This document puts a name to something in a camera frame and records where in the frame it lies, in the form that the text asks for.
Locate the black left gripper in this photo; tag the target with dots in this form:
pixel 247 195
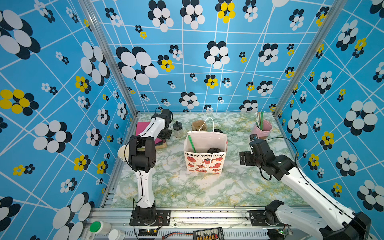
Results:
pixel 168 135

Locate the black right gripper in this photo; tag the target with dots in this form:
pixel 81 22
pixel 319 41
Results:
pixel 247 154

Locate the green drinking straw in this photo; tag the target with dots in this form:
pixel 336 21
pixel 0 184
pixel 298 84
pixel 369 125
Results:
pixel 191 142

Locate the pink paper napkin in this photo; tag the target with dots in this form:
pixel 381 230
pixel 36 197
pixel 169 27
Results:
pixel 151 129

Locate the white red paper gift bag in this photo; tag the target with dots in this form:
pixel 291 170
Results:
pixel 201 161

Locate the black cup lid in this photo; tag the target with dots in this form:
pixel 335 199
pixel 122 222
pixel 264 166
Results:
pixel 214 150

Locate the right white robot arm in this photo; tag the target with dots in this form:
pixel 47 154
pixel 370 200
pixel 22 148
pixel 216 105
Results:
pixel 335 221

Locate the glass sugar jar black lid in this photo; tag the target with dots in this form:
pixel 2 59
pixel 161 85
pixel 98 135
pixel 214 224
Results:
pixel 178 129

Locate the pink straw holder cup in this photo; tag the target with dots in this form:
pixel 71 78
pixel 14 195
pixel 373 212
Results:
pixel 262 134

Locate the green and white straws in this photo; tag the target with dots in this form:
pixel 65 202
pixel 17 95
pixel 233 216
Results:
pixel 260 120

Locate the stack of white paper cups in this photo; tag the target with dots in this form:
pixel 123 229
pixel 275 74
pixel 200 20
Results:
pixel 123 153

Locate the black battery charger device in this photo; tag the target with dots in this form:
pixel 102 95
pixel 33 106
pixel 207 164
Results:
pixel 209 234

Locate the green capped white bottle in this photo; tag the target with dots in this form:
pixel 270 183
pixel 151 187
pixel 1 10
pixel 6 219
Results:
pixel 100 228

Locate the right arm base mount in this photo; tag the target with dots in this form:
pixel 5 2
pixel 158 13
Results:
pixel 258 219

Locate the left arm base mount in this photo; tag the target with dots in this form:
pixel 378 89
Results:
pixel 150 217

